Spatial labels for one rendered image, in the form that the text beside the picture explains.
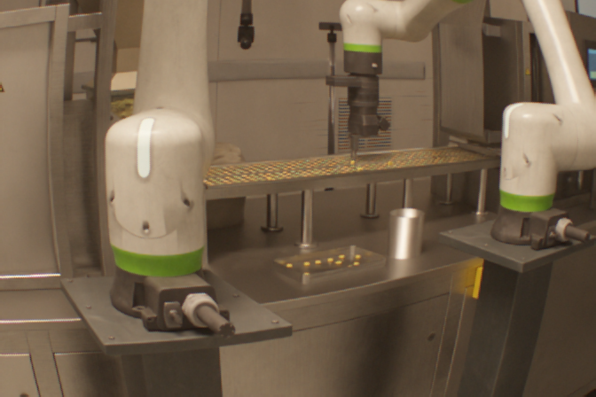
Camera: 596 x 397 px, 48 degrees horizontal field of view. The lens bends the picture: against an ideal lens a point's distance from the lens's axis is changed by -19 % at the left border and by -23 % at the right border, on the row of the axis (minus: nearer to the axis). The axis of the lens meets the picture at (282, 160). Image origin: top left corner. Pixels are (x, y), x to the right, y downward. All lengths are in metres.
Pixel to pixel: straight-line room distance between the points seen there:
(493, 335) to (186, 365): 0.65
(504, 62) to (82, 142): 1.11
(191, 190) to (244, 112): 4.90
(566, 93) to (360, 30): 0.62
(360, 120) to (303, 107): 4.20
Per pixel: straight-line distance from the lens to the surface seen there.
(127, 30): 1.54
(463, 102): 2.09
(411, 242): 1.68
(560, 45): 1.53
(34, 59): 1.39
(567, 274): 2.06
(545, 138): 1.34
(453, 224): 1.98
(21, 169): 1.41
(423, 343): 1.69
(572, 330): 2.21
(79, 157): 1.50
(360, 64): 1.86
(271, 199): 1.89
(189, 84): 1.11
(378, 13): 1.86
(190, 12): 1.11
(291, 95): 6.02
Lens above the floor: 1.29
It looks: 10 degrees down
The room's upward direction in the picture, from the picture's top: 1 degrees clockwise
